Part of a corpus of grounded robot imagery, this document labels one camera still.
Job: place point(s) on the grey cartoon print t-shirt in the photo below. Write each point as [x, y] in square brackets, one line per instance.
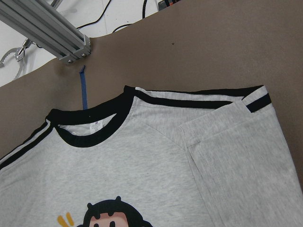
[212, 158]

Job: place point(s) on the long reacher grabber tool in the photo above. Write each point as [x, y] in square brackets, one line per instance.
[19, 54]

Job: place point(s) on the aluminium frame post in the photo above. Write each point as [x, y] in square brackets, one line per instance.
[45, 26]

